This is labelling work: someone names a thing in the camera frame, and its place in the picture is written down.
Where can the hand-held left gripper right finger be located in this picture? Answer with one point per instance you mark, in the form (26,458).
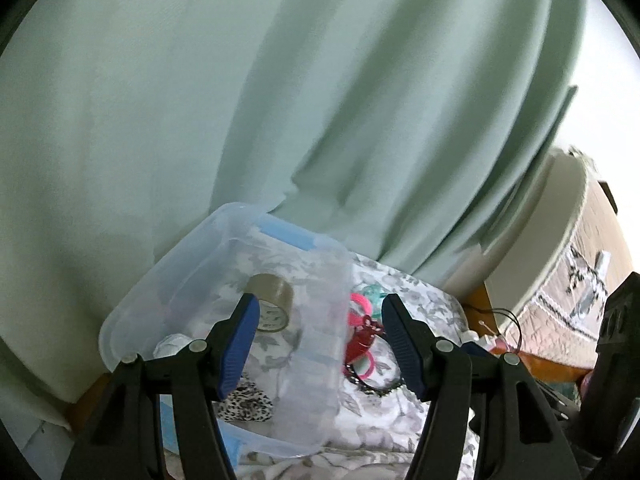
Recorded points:
(400,345)

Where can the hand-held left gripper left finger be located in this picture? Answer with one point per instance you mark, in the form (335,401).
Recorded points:
(240,345)

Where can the clear plastic container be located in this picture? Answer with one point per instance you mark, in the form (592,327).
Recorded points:
(150,280)

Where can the red metallic toy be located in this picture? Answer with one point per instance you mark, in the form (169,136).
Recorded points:
(362,340)

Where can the leopard print scrunchie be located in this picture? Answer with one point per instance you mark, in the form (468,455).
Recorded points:
(250,402)

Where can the brown tape roll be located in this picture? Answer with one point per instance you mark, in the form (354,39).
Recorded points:
(275,290)

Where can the white cloth piece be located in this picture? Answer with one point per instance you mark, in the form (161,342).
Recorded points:
(170,345)

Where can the floral fleece blanket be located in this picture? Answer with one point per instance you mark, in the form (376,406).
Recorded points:
(360,420)

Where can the white mattress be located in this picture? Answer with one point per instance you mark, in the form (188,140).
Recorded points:
(530,230)

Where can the pale green curtain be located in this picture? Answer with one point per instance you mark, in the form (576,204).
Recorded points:
(250,85)

